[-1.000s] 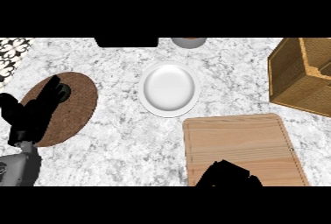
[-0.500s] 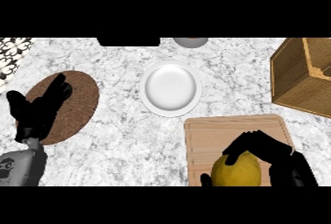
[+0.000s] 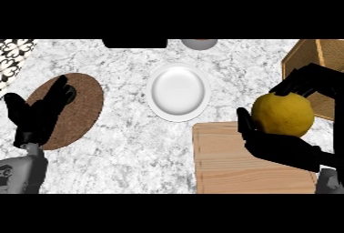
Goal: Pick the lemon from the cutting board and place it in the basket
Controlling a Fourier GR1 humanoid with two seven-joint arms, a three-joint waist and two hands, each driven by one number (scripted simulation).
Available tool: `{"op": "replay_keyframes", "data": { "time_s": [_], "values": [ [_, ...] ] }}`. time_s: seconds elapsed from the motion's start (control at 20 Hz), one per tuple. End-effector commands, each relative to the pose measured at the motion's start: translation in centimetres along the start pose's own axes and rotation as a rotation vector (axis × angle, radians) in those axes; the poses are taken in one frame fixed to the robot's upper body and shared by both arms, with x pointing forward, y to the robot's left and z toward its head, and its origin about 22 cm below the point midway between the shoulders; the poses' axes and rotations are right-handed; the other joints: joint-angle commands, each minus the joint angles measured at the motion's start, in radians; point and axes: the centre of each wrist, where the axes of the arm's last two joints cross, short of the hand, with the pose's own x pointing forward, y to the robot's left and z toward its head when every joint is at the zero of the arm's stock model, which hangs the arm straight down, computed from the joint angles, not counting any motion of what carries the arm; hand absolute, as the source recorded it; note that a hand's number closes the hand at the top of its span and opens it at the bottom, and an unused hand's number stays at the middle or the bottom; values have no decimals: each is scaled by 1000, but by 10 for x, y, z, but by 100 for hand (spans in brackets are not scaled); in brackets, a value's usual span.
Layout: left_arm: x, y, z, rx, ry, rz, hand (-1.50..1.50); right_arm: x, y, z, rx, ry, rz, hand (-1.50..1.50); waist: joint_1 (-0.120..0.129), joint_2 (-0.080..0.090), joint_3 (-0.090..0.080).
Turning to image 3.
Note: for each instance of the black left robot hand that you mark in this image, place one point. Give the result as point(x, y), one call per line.
point(34, 116)

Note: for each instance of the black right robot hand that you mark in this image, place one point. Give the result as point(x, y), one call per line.
point(282, 148)

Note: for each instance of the yellow lemon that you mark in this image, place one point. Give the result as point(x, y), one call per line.
point(282, 114)

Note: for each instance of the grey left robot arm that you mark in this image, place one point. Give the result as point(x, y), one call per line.
point(19, 173)

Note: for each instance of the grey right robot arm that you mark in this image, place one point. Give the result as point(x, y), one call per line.
point(329, 180)

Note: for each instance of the pale wooden cutting board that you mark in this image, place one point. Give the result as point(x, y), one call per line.
point(236, 164)

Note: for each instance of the brown round placemat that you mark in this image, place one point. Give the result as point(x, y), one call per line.
point(75, 112)

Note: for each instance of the black and white patterned tile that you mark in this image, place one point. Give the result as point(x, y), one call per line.
point(11, 59)

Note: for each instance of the white oval plate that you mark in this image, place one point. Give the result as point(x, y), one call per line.
point(178, 92)

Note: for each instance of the black appliance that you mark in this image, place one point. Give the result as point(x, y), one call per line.
point(134, 43)

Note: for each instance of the grey round bowl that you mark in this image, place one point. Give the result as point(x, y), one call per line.
point(199, 43)

